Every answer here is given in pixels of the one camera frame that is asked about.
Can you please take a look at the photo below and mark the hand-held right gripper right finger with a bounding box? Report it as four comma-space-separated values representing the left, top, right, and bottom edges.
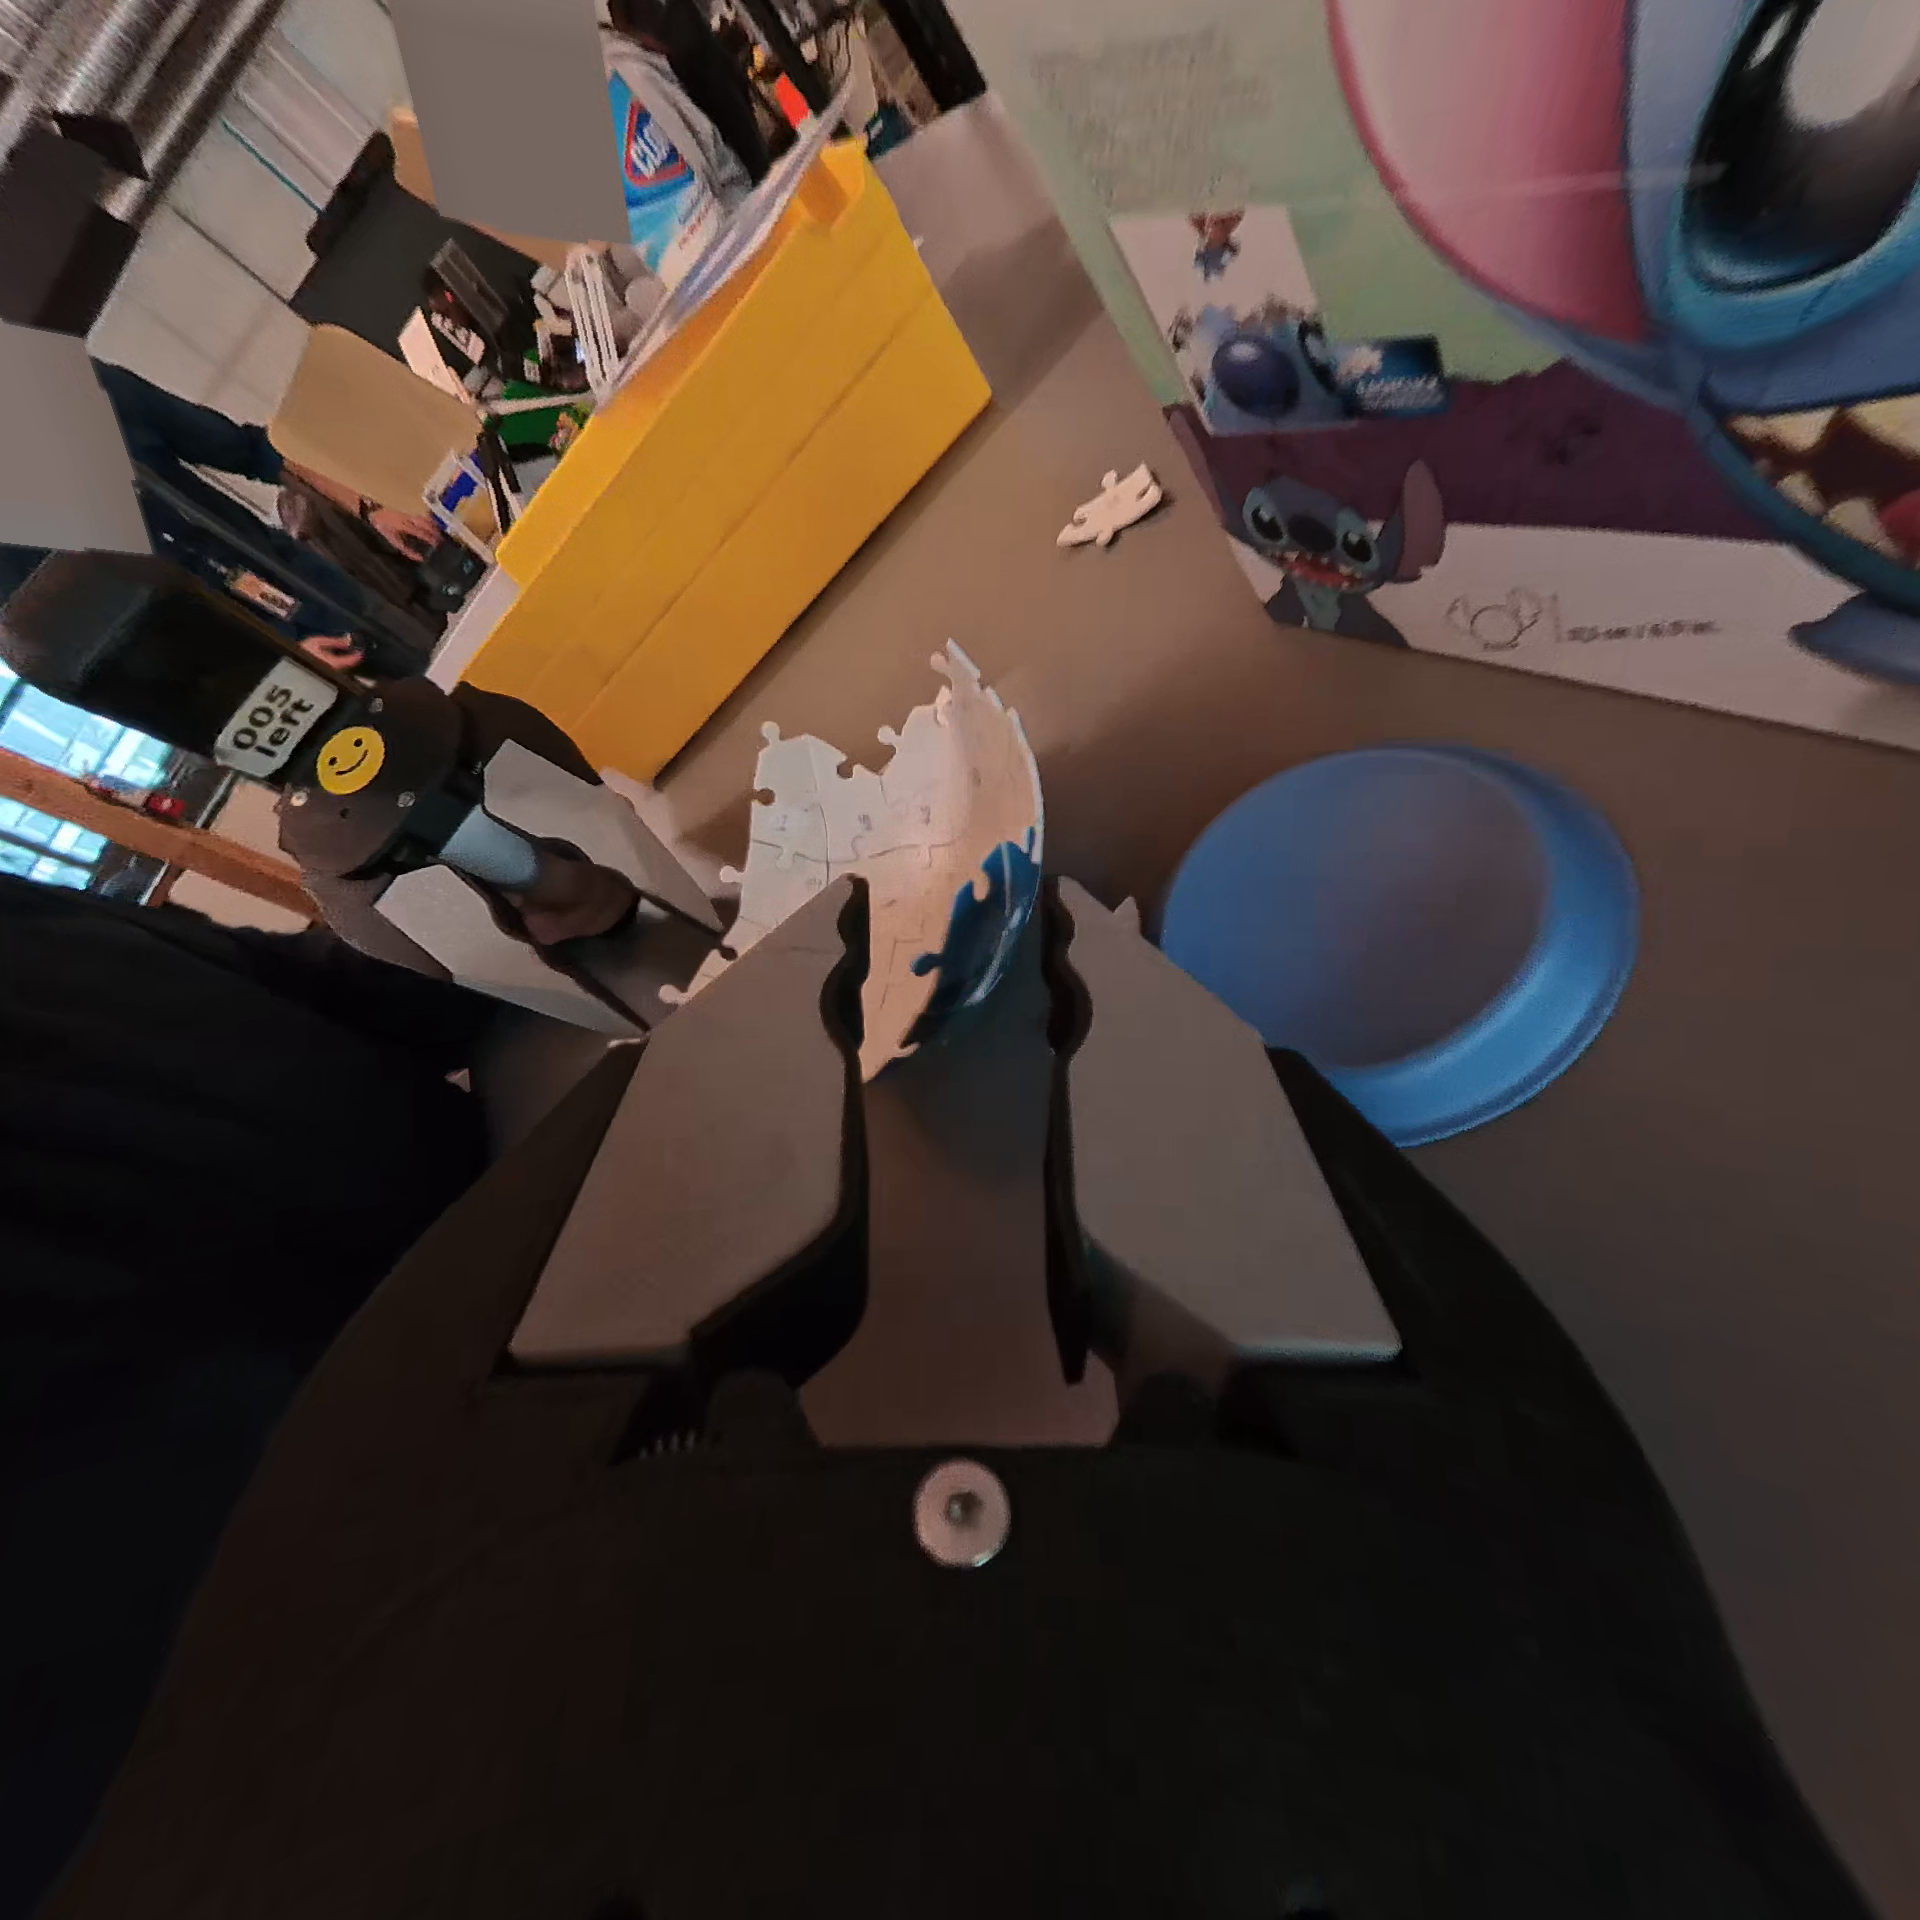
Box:
1043, 874, 1407, 1391

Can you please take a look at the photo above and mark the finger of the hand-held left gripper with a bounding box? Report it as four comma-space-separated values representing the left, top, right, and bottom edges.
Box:
439, 739, 732, 936
373, 860, 654, 1041

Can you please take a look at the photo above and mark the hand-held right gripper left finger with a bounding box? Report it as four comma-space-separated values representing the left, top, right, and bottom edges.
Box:
508, 874, 875, 1391

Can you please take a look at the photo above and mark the partly built white puzzle ball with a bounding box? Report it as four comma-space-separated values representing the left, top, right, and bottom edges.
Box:
655, 641, 1046, 1087

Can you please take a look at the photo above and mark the white loose puzzle piece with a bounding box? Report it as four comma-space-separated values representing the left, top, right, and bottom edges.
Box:
1054, 464, 1165, 551

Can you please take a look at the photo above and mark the printed cardboard puzzle box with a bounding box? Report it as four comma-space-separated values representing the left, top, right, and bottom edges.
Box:
1026, 0, 1920, 752

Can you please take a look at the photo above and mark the blue round plastic dish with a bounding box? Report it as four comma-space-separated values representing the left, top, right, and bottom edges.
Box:
1158, 744, 1644, 1152

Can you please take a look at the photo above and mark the yellow plastic bin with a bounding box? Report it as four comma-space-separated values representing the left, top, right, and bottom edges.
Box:
454, 140, 997, 787

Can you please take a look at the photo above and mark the blue white wipes pack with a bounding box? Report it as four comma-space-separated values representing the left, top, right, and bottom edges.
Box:
604, 31, 751, 274

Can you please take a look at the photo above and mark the wooden rail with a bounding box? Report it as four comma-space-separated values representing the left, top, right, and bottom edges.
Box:
0, 748, 319, 921

